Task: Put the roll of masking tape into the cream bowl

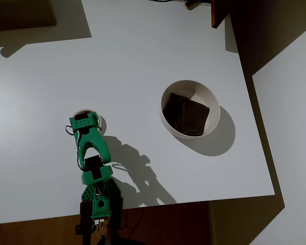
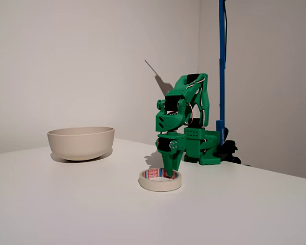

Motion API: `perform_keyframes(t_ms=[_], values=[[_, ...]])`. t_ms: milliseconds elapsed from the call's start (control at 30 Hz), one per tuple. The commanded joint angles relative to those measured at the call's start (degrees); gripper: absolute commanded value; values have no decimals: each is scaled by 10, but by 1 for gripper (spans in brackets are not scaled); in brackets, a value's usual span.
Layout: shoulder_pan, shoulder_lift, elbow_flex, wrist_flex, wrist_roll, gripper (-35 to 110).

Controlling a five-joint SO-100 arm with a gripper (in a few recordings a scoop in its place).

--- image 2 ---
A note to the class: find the beige masking tape roll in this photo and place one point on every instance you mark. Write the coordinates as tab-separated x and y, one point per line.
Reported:
155	185

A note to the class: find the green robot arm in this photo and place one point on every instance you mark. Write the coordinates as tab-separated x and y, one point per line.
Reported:
193	148

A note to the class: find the blue pole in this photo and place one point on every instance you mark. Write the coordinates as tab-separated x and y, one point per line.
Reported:
222	51

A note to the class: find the beige bowl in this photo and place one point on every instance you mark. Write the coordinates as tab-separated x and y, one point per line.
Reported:
80	145

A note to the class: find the black pole clamp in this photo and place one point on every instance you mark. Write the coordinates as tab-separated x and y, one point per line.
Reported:
230	149

